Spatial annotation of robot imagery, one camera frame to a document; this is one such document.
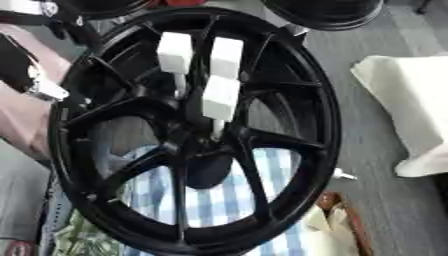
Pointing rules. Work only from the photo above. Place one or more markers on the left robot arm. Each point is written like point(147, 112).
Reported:
point(17, 66)

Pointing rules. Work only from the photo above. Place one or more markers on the black spoked wheel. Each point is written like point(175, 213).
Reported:
point(261, 140)

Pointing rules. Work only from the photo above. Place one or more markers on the black round wheel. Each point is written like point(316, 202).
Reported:
point(326, 15)

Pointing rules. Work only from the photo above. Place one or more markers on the small white plug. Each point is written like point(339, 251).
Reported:
point(342, 173)

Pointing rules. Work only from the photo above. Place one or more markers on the cream cloth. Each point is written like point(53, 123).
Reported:
point(329, 233)

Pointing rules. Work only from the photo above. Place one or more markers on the brown bag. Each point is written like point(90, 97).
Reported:
point(357, 226)

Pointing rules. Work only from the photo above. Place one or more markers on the green leaf-patterned cloth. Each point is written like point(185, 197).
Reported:
point(87, 238)

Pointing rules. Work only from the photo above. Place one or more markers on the white cloth-covered table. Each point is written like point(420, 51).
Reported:
point(408, 100)

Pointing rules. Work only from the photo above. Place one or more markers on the pink cloth bundle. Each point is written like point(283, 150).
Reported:
point(23, 116)

